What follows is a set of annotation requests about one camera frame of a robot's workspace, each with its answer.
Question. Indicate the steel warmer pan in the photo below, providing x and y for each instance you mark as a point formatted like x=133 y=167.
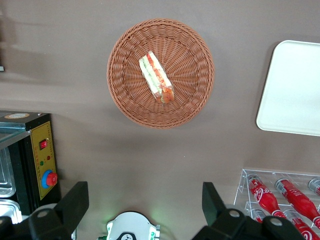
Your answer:
x=5 y=175
x=10 y=208

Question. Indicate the red and blue knob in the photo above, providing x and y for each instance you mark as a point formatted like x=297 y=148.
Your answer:
x=50 y=179

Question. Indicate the red rocker switch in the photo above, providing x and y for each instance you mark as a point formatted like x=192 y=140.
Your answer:
x=43 y=144

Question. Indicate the black food warmer cabinet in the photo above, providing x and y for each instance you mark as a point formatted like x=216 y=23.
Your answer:
x=42 y=156

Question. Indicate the round brown wicker basket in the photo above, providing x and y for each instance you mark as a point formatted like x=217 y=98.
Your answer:
x=190 y=75

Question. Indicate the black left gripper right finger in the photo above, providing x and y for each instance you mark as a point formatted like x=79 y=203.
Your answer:
x=225 y=222

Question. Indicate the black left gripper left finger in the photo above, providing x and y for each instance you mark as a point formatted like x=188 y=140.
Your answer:
x=62 y=215

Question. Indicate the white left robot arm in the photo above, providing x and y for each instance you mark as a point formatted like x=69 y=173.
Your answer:
x=132 y=225

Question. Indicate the sandwich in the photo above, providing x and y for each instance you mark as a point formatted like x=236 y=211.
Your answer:
x=156 y=76

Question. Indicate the clear acrylic bottle rack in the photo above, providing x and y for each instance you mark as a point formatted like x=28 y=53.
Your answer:
x=242 y=190

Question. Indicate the cream plastic tray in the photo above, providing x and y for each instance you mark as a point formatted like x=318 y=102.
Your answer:
x=292 y=90

